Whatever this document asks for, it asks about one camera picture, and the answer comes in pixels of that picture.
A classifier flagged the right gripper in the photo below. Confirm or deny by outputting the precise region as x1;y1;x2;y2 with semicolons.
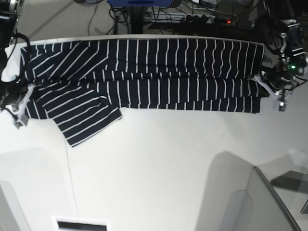
0;83;28;108

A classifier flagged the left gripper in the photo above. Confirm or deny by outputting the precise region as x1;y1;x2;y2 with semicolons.
263;71;295;93

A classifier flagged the navy white striped t-shirt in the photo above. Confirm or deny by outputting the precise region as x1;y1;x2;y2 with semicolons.
20;38;264;147

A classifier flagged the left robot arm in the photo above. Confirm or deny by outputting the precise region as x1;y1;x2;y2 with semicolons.
261;0;308;92

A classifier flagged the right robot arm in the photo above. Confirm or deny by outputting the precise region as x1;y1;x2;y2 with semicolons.
0;0;31;110

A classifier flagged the black power strip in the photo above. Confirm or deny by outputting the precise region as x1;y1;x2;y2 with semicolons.
144;12;236;25

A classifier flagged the grey chair back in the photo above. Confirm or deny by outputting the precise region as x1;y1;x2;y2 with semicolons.
195;152;300;231

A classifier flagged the white slotted box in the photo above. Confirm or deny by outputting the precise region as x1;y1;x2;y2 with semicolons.
51;216;112;231

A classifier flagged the black table leg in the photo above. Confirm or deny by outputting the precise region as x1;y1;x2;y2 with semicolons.
128;6;148;34

